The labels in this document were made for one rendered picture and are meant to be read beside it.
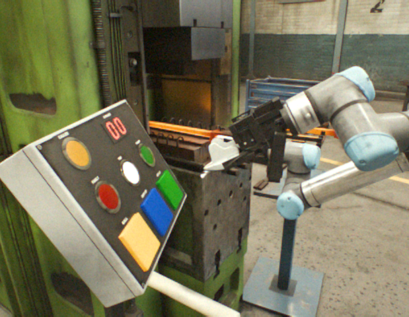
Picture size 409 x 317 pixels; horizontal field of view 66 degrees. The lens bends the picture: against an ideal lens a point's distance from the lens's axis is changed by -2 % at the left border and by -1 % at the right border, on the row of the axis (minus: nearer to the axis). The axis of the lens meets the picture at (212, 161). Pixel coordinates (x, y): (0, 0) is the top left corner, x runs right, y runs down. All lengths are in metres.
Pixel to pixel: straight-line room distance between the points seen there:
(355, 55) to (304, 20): 1.70
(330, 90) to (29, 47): 0.89
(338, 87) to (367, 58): 8.19
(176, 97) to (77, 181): 1.06
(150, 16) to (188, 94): 0.53
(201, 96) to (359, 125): 0.95
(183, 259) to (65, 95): 0.74
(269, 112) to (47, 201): 0.42
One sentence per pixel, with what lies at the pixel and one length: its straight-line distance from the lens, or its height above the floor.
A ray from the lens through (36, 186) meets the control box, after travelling 0.51.
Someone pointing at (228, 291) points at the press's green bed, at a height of 0.17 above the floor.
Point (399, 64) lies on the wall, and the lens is 8.62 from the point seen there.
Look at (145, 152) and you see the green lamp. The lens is 0.71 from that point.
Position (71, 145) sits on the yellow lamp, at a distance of 0.53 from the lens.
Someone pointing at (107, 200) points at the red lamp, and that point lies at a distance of 0.54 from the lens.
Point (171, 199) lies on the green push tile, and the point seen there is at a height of 1.00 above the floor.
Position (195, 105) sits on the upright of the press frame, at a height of 1.04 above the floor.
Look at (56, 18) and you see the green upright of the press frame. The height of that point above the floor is 1.38.
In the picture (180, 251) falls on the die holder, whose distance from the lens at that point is 1.31.
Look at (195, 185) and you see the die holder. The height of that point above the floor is 0.87.
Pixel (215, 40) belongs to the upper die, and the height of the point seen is 1.33.
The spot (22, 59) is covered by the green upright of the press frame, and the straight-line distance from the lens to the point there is 1.21.
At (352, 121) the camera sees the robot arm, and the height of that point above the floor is 1.20.
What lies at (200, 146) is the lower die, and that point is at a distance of 1.10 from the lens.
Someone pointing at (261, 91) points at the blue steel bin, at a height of 0.56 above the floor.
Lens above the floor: 1.33
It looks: 21 degrees down
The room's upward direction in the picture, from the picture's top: straight up
